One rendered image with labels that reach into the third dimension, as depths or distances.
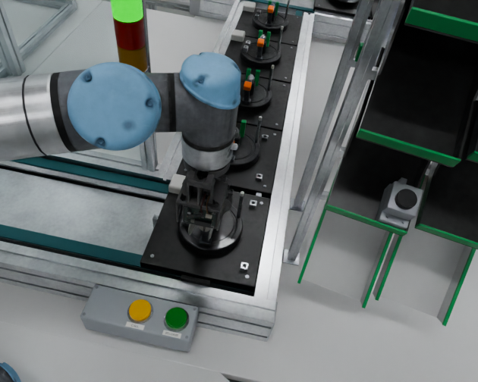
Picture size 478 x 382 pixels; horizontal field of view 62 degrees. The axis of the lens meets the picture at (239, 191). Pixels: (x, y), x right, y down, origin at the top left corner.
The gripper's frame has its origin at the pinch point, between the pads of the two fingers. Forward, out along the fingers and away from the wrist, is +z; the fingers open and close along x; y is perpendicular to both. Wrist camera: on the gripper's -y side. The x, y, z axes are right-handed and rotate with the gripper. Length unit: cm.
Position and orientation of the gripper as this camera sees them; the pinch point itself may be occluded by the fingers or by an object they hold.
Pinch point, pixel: (205, 223)
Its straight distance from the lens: 76.6
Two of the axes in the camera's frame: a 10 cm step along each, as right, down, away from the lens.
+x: 9.8, 2.0, -0.5
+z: -1.0, 6.5, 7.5
